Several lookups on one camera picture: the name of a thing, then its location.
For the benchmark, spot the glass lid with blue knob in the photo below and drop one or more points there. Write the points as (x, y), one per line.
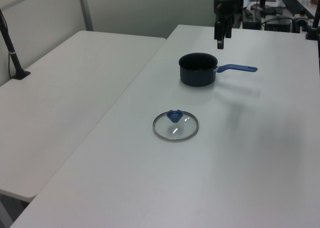
(175, 125)

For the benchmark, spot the black camera pole with tape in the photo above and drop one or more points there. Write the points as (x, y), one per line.
(11, 52)

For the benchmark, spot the black electronics box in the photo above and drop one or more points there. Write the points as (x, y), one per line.
(278, 24)

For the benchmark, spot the dark device with green label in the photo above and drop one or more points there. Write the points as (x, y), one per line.
(251, 18)

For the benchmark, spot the black keyboard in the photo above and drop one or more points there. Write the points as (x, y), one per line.
(296, 6)

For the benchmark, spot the grey metal partition post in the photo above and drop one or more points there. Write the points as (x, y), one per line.
(85, 7)

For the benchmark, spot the black camera pole with clamp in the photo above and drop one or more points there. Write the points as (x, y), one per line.
(315, 20)

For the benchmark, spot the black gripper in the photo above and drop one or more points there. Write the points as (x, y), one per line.
(224, 7)

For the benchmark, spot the white side table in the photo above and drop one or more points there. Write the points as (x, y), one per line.
(62, 92)

